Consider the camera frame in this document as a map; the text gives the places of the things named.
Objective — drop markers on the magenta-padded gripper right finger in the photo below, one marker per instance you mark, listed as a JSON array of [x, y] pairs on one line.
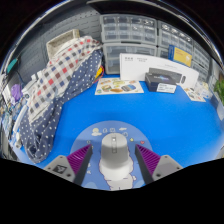
[[166, 165]]

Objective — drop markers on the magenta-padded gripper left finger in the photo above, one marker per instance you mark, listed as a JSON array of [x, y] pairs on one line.
[[60, 165]]

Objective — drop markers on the grey computer mouse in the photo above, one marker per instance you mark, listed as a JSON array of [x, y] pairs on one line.
[[115, 153]]

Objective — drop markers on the round blue cloud-print mouse pad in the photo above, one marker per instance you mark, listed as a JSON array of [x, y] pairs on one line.
[[96, 133]]

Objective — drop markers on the navy polka-dot cloth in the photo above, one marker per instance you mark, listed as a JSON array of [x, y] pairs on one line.
[[46, 130]]

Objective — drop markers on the small black box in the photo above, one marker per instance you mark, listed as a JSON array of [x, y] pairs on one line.
[[160, 82]]

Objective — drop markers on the red and blue checkered cloth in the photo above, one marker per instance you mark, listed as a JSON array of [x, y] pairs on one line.
[[56, 76]]

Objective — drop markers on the green plant in white pot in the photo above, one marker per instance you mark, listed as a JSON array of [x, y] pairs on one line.
[[220, 90]]

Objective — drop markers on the long white keyboard box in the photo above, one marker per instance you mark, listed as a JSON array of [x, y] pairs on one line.
[[133, 66]]

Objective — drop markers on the yellow and blue box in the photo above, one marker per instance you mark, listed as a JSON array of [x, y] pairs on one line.
[[181, 56]]

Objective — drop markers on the white woven basket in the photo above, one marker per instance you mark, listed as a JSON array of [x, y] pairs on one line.
[[61, 38]]

